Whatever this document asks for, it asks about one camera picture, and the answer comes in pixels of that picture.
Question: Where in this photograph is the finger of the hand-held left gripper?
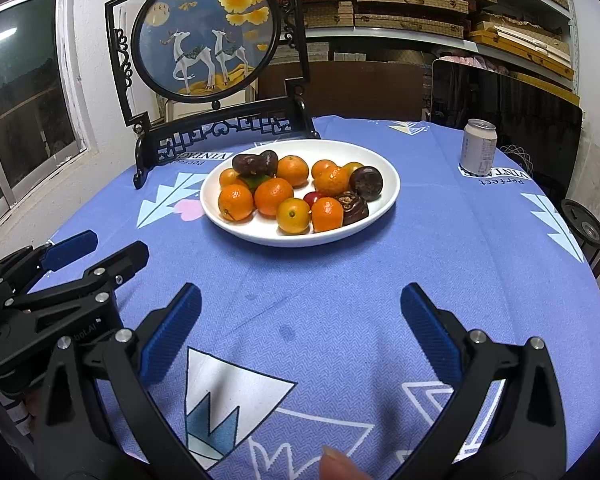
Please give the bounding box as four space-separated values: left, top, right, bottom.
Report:
0 230 99 301
5 241 150 331

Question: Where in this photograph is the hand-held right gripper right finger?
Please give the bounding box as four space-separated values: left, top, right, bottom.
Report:
395 282 573 480

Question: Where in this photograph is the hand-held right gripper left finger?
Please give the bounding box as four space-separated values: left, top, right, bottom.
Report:
32 282 203 480

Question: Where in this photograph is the white round plate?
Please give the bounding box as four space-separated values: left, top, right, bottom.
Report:
200 139 401 248

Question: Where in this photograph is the dark brown wrinkled fruit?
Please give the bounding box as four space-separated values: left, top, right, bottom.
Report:
335 191 370 227

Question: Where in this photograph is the dark purple passion fruit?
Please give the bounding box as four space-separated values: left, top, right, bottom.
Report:
349 166 384 200

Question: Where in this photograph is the yellow-orange tangerine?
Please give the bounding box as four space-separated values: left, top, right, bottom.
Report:
276 197 312 236

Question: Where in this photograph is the person's right hand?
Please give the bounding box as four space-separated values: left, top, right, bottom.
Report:
320 447 376 480

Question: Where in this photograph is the window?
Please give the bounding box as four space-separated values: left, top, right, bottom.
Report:
0 0 88 246

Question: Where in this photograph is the black round stand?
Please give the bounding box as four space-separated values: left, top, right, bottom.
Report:
560 199 600 266

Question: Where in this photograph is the silver drink can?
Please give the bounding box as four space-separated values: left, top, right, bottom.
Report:
460 118 498 177

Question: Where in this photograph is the black flat panel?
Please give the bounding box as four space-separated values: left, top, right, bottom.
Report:
427 57 583 201

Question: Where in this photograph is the round deer embroidery table screen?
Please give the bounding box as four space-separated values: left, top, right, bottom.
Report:
104 0 323 191

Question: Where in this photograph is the pink cloth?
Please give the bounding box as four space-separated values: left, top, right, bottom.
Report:
442 55 516 76

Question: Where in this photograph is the white wall shelf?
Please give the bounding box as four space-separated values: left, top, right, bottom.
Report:
245 0 581 106

